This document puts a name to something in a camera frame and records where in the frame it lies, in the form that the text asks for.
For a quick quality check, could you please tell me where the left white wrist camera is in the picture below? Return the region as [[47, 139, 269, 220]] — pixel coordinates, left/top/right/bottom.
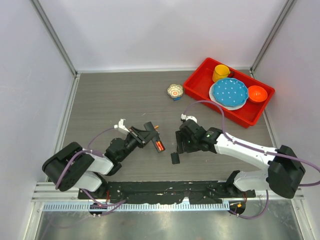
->
[[113, 118, 130, 134]]

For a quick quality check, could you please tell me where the blue dotted plate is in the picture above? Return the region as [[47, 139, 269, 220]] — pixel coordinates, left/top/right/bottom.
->
[[213, 77, 249, 107]]

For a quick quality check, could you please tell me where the black remote control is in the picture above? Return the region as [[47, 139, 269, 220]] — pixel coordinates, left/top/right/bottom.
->
[[143, 121, 165, 153]]

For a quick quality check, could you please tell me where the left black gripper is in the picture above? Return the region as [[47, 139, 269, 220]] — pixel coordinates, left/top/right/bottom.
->
[[118, 126, 157, 162]]

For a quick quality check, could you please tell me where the red plastic tray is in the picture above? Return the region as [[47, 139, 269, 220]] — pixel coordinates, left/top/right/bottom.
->
[[183, 57, 275, 128]]

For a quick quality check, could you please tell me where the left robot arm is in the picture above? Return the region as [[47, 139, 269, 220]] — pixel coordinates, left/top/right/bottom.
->
[[42, 119, 165, 200]]

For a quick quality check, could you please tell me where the yellow mug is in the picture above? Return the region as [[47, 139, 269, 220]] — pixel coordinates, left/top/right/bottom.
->
[[212, 64, 235, 83]]

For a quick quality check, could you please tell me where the red orange battery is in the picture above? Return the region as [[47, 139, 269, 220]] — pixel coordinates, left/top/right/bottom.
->
[[155, 140, 165, 153]]

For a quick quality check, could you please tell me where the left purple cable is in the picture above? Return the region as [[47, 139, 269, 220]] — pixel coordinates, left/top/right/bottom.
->
[[54, 126, 126, 216]]

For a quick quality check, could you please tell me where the black battery cover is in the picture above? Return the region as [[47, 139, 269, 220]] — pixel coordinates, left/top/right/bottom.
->
[[170, 152, 180, 165]]

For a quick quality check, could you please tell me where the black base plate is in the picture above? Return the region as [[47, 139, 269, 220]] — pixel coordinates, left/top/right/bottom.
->
[[104, 180, 256, 205]]

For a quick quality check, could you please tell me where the small patterned bowl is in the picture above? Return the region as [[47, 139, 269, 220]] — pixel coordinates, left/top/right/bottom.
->
[[167, 83, 184, 99]]

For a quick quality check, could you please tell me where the orange bowl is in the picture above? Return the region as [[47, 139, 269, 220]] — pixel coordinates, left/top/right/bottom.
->
[[248, 85, 268, 103]]

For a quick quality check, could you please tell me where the white cable duct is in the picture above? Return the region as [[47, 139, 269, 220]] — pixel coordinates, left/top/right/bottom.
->
[[42, 201, 230, 212]]

